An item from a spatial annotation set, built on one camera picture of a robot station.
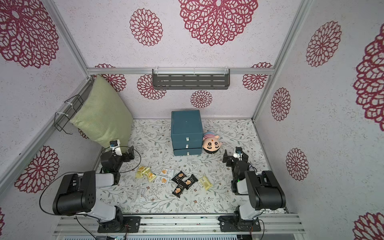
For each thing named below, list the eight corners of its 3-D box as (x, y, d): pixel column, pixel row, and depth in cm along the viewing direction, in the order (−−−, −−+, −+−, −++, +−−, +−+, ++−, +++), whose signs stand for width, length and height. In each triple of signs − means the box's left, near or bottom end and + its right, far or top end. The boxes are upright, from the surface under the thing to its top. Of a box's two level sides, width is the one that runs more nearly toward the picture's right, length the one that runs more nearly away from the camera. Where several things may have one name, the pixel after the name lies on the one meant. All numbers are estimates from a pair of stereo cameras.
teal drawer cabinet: (172, 156, 101) (169, 135, 83) (175, 132, 115) (172, 110, 97) (201, 156, 101) (203, 135, 83) (199, 132, 115) (201, 110, 97)
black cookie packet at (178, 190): (172, 194, 85) (172, 193, 84) (178, 184, 89) (178, 183, 87) (179, 198, 84) (179, 196, 82) (184, 188, 88) (184, 186, 86)
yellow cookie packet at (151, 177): (143, 174, 93) (142, 172, 91) (150, 169, 95) (149, 166, 93) (150, 182, 90) (149, 180, 87) (157, 177, 92) (156, 175, 89)
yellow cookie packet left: (135, 179, 91) (134, 177, 89) (138, 167, 96) (137, 165, 94) (148, 179, 91) (147, 177, 89) (150, 167, 96) (149, 165, 94)
